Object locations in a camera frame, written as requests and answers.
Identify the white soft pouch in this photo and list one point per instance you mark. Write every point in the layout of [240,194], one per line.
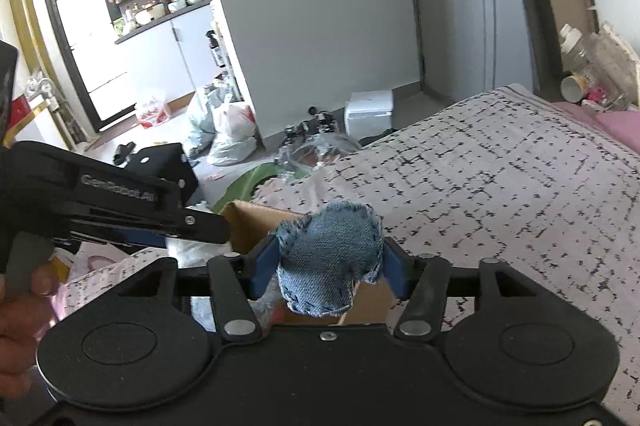
[189,254]

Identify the pink clothing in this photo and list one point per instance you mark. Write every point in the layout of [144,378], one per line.
[92,271]

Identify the yellow paper cup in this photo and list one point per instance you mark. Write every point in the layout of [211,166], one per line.
[574,88]

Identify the light blue plastic bag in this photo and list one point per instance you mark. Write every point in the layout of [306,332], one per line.
[200,115]

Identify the clear plastic bag with items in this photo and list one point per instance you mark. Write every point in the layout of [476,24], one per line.
[301,156]

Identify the person's left hand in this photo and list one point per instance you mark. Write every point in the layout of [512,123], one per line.
[23,318]

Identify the red white plastic bag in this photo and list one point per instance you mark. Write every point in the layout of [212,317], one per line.
[152,112]

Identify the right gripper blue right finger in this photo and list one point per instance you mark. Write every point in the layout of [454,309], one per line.
[421,282]

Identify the green cartoon cushion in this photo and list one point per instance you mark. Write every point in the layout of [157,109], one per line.
[245,186]

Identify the grey door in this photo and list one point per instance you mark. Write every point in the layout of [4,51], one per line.
[469,46]

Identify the black dice cushion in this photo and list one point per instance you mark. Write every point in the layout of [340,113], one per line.
[168,162]

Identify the blue denim heart pillow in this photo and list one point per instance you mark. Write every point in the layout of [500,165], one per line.
[325,255]

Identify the clear plastic bottle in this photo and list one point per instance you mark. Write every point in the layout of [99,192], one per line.
[576,48]

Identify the black patterned white bed cover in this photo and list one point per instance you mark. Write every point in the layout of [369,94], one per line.
[505,174]

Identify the open brown cardboard box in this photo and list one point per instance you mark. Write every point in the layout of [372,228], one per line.
[250,223]

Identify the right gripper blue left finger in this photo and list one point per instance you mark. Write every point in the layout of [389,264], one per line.
[234,282]

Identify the white small appliance box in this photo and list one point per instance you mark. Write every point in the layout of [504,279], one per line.
[369,114]

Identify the pink blanket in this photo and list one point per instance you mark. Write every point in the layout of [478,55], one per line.
[623,126]

